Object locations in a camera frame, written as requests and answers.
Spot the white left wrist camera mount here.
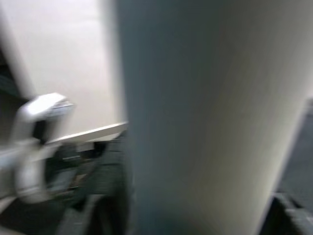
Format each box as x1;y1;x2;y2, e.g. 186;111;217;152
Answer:
12;92;74;204

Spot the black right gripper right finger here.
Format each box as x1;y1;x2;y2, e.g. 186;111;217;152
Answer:
259;192;313;235

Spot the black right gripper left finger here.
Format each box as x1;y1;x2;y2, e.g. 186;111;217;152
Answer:
57;131;134;235

